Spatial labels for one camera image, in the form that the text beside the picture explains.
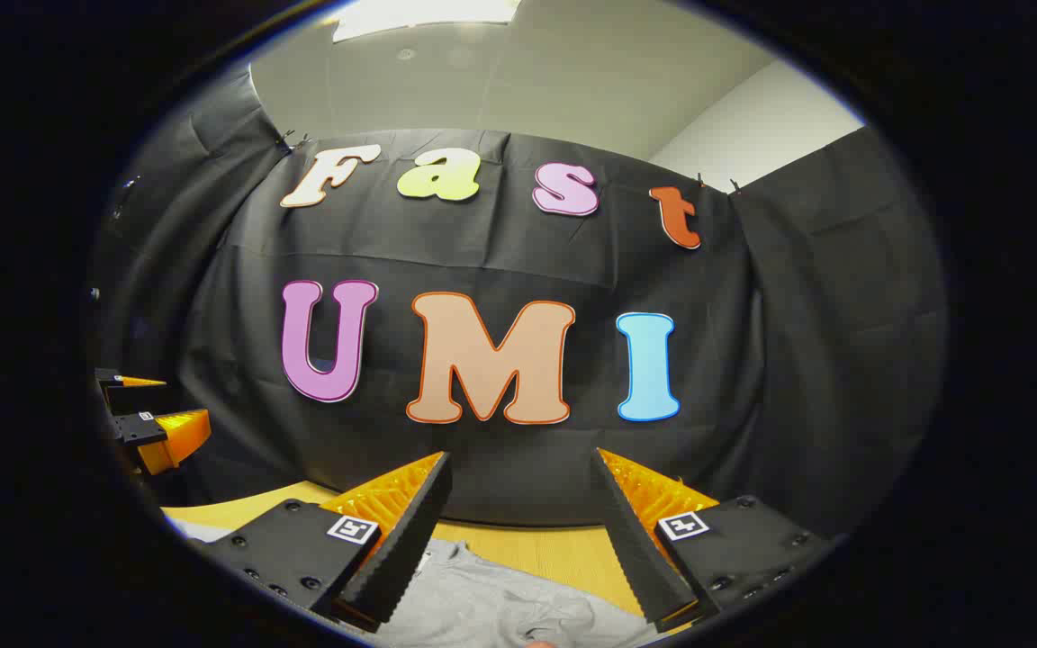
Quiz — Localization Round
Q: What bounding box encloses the black backdrop cloth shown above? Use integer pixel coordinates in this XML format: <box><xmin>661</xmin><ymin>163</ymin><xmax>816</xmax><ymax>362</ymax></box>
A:
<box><xmin>86</xmin><ymin>63</ymin><xmax>950</xmax><ymax>541</ymax></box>

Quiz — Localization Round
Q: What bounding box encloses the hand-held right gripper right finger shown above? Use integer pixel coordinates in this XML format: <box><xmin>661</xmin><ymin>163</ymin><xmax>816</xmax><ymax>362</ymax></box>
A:
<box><xmin>589</xmin><ymin>447</ymin><xmax>834</xmax><ymax>633</ymax></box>

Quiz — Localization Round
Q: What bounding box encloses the grey hoodie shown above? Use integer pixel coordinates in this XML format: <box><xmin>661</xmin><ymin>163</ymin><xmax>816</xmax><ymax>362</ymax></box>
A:
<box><xmin>374</xmin><ymin>538</ymin><xmax>663</xmax><ymax>648</ymax></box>

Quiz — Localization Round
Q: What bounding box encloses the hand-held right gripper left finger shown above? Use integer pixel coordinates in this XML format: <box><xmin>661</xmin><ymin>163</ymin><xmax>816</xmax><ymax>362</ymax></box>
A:
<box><xmin>199</xmin><ymin>450</ymin><xmax>454</xmax><ymax>631</ymax></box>

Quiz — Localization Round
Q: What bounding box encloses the ceiling light panel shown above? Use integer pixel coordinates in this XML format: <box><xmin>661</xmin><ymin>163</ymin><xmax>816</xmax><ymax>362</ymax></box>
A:
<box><xmin>331</xmin><ymin>0</ymin><xmax>521</xmax><ymax>43</ymax></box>

